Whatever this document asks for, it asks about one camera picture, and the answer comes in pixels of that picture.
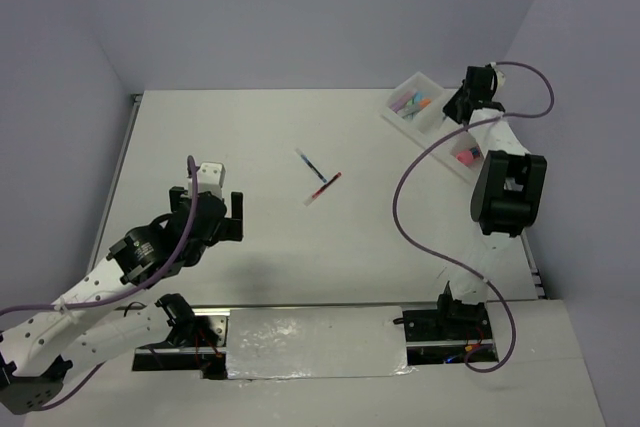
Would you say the purple highlighter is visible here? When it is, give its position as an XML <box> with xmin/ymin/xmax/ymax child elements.
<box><xmin>390</xmin><ymin>92</ymin><xmax>414</xmax><ymax>113</ymax></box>

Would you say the red pen refill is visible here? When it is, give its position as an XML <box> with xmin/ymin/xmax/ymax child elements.
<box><xmin>303</xmin><ymin>172</ymin><xmax>342</xmax><ymax>206</ymax></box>

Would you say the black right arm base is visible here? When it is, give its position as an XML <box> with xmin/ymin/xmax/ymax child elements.
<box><xmin>393</xmin><ymin>286</ymin><xmax>498</xmax><ymax>366</ymax></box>

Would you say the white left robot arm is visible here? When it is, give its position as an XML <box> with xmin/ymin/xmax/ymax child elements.
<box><xmin>1</xmin><ymin>187</ymin><xmax>244</xmax><ymax>415</ymax></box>

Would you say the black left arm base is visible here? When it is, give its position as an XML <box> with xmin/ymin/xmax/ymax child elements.
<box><xmin>132</xmin><ymin>294</ymin><xmax>229</xmax><ymax>380</ymax></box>

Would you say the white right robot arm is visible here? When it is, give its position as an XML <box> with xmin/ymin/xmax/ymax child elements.
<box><xmin>443</xmin><ymin>65</ymin><xmax>547</xmax><ymax>307</ymax></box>

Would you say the white three-compartment tray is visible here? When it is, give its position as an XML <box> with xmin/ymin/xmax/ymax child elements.
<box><xmin>380</xmin><ymin>72</ymin><xmax>482</xmax><ymax>184</ymax></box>

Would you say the dark blue pen refill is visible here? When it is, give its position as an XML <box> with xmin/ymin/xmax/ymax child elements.
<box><xmin>295</xmin><ymin>149</ymin><xmax>328</xmax><ymax>184</ymax></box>

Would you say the silver tape sheet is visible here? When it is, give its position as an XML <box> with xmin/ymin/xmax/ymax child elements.
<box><xmin>226</xmin><ymin>306</ymin><xmax>411</xmax><ymax>380</ymax></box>

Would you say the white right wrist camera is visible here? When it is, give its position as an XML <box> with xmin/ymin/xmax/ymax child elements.
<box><xmin>489</xmin><ymin>62</ymin><xmax>506</xmax><ymax>92</ymax></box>

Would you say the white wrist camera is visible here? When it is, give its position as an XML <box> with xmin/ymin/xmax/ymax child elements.
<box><xmin>489</xmin><ymin>62</ymin><xmax>506</xmax><ymax>92</ymax></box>
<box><xmin>187</xmin><ymin>162</ymin><xmax>226</xmax><ymax>199</ymax></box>

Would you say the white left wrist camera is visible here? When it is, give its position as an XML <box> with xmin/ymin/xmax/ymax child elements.
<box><xmin>187</xmin><ymin>162</ymin><xmax>226</xmax><ymax>199</ymax></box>

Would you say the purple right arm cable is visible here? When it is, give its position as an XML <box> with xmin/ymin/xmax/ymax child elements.
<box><xmin>391</xmin><ymin>61</ymin><xmax>556</xmax><ymax>373</ymax></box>

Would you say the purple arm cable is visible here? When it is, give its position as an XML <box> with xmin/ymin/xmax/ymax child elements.
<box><xmin>0</xmin><ymin>155</ymin><xmax>201</xmax><ymax>411</ymax></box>
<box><xmin>391</xmin><ymin>61</ymin><xmax>556</xmax><ymax>373</ymax></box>

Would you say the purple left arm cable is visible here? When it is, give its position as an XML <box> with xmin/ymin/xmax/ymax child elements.
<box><xmin>0</xmin><ymin>155</ymin><xmax>201</xmax><ymax>411</ymax></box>

